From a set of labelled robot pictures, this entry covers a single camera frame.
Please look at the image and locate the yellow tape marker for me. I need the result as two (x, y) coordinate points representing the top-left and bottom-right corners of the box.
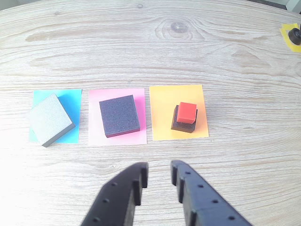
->
(279, 23), (301, 53)

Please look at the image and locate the large grey foam block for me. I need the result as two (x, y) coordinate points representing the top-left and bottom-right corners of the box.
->
(27, 92), (76, 148)

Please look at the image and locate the medium dark foam block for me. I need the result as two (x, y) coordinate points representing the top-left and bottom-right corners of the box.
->
(99, 95), (141, 138)

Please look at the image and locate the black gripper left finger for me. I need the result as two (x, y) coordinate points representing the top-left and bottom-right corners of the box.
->
(81, 161), (149, 226)

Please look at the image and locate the small black foam block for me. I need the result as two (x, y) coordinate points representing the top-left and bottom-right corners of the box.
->
(171, 105), (198, 134)

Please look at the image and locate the pink paper sheet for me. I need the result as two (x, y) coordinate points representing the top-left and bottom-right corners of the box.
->
(88, 88), (148, 146)

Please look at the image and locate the orange paper sheet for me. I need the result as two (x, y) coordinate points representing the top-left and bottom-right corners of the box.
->
(149, 84), (210, 141)

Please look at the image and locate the black tripod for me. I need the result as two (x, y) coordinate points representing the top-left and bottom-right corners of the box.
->
(288, 23), (301, 46)

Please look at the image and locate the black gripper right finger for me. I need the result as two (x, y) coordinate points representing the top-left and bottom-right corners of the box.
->
(171, 160), (253, 226)

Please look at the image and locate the blue paper sheet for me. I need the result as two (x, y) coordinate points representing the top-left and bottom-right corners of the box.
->
(29, 89), (83, 145)

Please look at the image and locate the red cube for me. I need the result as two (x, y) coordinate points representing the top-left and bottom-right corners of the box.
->
(176, 101), (198, 125)

